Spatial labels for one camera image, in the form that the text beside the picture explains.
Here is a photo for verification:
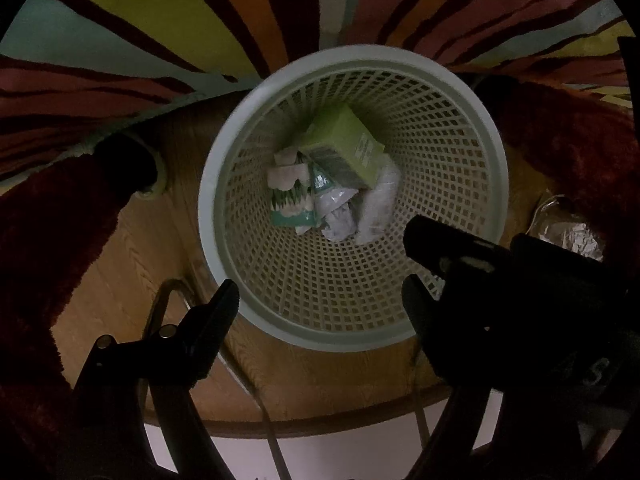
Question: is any dark red furry cloth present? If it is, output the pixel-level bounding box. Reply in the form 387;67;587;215
472;77;640;262
0;152;157;480

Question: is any curved chrome metal tube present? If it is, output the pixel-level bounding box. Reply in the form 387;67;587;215
142;280;194;342

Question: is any multicoloured striped rug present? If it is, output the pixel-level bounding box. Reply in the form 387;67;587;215
0;0;640;182

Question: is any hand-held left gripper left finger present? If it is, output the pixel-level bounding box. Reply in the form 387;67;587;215
55;279;241;480

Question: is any white mesh plastic wastebasket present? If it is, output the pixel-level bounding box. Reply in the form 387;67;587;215
197;45;510;353

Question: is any teal and white printed packet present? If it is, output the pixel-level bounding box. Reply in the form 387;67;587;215
266;147;321;235

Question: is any crumpled clear plastic wrapper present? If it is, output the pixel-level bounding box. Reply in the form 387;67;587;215
527;194;607;263

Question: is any white paper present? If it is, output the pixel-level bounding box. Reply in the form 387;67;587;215
320;200;359;244

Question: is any thin chrome metal rod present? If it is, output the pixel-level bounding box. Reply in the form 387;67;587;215
412;355;432;444
220;345;294;480

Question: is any white tissue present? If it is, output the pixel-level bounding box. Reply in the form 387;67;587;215
354;157;404;246

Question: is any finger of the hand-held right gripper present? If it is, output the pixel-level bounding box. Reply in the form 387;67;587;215
402;215;513;283

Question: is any small teal white wrapper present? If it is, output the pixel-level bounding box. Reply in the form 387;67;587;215
307;162;362;211

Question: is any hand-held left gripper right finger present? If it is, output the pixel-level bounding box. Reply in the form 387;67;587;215
401;274;502;480

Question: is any light green cardboard box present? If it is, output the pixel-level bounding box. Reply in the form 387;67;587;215
298;104;386;192

